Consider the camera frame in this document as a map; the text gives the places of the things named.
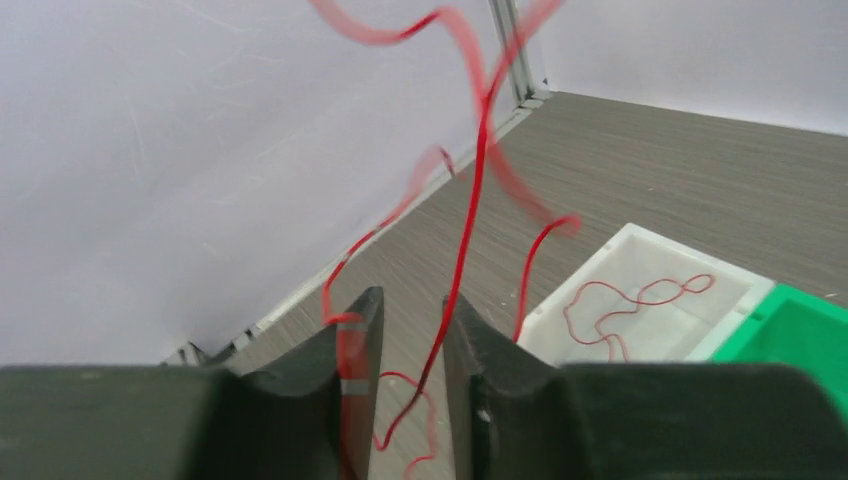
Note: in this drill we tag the green plastic bin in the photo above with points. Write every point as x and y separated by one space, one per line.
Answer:
798 329

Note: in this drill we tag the white plastic bin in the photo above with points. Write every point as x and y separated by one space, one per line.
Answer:
643 297

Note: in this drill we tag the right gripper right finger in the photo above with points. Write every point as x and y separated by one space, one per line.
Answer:
514 416

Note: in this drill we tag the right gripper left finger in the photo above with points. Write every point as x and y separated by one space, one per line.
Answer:
307 415

